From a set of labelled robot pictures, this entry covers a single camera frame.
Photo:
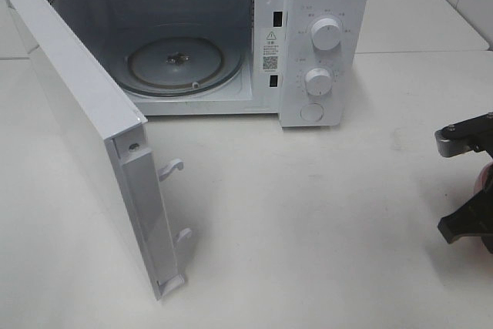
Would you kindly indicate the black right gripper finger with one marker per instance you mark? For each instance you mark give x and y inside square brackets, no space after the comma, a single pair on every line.
[473,134]
[473,219]

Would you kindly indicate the pink plate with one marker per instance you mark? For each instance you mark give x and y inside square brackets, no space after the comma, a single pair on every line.
[483,178]

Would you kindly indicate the white round door button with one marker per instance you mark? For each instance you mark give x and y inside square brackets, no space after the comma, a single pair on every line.
[312,112]

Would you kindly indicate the white microwave door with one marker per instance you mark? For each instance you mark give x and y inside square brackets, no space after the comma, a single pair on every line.
[106,134]

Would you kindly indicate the white timer knob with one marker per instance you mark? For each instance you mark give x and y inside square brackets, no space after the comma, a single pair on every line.
[318,81]

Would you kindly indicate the white power knob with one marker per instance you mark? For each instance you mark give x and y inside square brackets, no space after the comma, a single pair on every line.
[326,33]

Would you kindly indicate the white microwave oven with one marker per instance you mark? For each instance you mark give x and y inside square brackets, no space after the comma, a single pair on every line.
[112,29]

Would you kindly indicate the white warning label sticker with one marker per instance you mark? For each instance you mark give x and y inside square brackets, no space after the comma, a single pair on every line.
[270,50]

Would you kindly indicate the glass turntable plate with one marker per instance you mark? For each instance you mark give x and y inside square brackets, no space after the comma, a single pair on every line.
[179,66]

